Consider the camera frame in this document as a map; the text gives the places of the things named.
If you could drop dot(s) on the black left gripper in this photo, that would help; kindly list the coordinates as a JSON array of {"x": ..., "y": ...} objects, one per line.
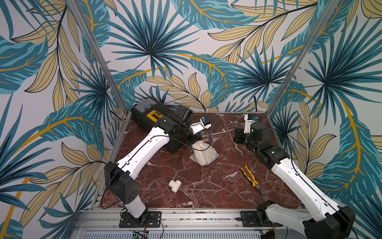
[{"x": 194, "y": 138}]

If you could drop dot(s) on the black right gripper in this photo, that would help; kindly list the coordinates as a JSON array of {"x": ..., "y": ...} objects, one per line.
[{"x": 239, "y": 136}]

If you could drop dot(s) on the cream cloth soil bag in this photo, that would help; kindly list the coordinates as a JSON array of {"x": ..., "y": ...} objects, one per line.
[{"x": 203, "y": 153}]

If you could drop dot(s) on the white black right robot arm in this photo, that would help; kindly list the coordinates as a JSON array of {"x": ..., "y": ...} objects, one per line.
[{"x": 325, "y": 218}]

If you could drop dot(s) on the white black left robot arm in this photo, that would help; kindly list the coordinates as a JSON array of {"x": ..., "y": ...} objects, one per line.
[{"x": 120, "y": 176}]

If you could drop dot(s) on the yellow black pliers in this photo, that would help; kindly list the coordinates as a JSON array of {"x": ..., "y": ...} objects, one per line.
[{"x": 251, "y": 178}]

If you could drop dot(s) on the white plastic pipe tee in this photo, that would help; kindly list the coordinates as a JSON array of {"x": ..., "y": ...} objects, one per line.
[{"x": 175, "y": 185}]

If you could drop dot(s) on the black and yellow toolbox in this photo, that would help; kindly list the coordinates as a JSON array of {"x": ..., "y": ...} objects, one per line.
[{"x": 150, "y": 113}]

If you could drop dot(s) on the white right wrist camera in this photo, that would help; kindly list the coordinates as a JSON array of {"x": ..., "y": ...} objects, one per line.
[{"x": 249, "y": 119}]

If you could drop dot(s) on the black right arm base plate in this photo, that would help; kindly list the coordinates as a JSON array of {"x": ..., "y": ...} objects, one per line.
[{"x": 256, "y": 219}]

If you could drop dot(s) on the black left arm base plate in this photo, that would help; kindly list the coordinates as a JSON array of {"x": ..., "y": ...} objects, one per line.
[{"x": 150, "y": 219}]

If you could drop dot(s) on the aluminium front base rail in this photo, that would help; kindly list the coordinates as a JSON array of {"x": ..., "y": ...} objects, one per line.
[{"x": 178, "y": 224}]

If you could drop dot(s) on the left aluminium corner post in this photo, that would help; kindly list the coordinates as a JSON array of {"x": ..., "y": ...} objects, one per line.
[{"x": 89, "y": 36}]

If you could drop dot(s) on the aluminium corner post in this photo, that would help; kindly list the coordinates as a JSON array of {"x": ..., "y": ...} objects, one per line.
[
  {"x": 321, "y": 22},
  {"x": 89, "y": 36}
]

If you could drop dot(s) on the right aluminium corner post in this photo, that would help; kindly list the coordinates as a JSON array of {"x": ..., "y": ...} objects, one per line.
[{"x": 321, "y": 22}]

